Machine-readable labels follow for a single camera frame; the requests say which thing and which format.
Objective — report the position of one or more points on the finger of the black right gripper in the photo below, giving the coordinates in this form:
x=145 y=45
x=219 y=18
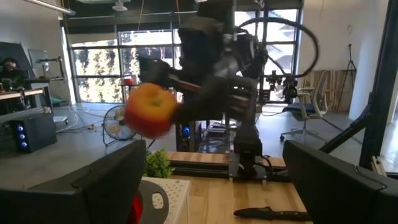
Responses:
x=158 y=71
x=205 y=102

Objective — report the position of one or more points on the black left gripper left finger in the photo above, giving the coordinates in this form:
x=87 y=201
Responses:
x=77 y=202

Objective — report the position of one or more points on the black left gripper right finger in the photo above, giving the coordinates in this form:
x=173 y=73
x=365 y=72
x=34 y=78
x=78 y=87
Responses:
x=342 y=193

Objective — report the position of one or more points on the red and yellow apple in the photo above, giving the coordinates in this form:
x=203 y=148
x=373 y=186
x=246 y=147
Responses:
x=149 y=109

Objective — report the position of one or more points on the red collapsible colander bowl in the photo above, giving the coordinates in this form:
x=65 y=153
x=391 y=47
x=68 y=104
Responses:
x=144 y=189

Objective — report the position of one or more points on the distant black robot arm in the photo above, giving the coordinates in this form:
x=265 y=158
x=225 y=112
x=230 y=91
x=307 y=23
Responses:
x=289 y=88

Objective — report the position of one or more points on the monitor on desk arm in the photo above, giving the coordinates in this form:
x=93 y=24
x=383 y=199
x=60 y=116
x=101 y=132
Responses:
x=37 y=59

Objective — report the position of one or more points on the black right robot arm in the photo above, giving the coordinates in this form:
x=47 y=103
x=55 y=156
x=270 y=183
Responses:
x=248 y=140

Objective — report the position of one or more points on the red cup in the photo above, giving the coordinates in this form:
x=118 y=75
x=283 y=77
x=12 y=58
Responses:
x=128 y=81

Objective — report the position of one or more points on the computer tower round blue light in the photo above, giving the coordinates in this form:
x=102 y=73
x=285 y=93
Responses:
x=186 y=137

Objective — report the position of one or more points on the round floor fan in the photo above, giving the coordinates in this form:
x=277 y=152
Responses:
x=119 y=124

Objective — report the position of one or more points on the black kitchen knife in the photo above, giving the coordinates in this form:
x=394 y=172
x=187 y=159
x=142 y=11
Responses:
x=270 y=214

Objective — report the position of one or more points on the small green potted plant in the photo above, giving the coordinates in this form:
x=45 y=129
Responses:
x=157 y=163

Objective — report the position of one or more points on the computer tower three blue lights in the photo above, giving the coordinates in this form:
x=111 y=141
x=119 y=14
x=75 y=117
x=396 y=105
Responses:
x=34 y=133

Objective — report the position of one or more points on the white office chair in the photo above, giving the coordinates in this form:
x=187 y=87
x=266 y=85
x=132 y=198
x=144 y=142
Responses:
x=311 y=105

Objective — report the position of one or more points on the white perforated shelf riser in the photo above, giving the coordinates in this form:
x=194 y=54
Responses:
x=177 y=193

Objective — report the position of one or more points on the leaning wooden boards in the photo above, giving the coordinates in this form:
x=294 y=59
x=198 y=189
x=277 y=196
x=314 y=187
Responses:
x=332 y=81

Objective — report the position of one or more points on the wooden desk grey legs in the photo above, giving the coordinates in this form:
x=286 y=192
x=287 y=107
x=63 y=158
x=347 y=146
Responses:
x=21 y=93

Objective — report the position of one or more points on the black tripod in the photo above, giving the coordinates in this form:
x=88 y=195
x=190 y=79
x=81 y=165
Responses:
x=350 y=62

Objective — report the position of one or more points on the black partition panel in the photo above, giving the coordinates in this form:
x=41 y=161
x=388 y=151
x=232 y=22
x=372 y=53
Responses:
x=15 y=49

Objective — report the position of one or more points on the person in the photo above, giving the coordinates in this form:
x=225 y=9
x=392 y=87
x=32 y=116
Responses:
x=11 y=71

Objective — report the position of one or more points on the black aluminium table frame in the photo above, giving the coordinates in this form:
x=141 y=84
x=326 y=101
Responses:
x=202 y=169

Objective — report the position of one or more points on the black rig upright post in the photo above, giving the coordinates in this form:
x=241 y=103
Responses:
x=379 y=93

